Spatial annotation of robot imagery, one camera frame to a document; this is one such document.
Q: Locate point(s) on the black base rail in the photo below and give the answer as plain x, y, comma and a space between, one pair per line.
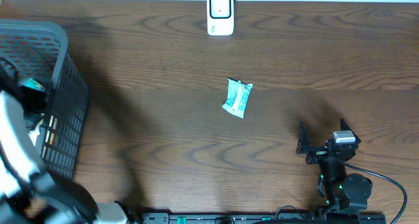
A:
283, 217

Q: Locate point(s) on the teal tissue pack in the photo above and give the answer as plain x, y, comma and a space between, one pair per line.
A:
33, 84

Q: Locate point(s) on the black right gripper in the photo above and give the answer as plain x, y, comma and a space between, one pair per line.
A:
317, 152

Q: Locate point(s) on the grey plastic basket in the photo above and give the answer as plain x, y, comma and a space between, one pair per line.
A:
39, 50

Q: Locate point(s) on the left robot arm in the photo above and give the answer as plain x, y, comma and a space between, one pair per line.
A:
30, 193

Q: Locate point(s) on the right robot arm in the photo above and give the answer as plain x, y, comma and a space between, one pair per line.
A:
345, 193

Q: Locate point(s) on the light green snack packet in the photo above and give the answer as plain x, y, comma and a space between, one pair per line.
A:
237, 97

